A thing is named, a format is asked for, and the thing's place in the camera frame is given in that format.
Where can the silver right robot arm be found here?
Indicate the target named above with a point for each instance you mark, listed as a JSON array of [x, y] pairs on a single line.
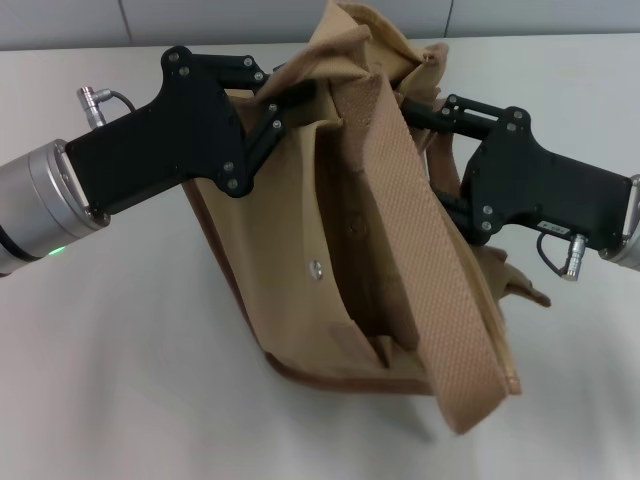
[[631, 225]]

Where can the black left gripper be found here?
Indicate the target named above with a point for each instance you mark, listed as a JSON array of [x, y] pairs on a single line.
[[165, 145]]

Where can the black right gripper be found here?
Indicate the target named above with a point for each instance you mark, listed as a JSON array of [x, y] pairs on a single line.
[[550, 190]]

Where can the khaki canvas food bag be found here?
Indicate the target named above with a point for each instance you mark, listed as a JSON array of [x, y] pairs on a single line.
[[280, 240]]

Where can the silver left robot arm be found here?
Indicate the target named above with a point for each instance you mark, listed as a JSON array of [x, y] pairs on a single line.
[[35, 205]]

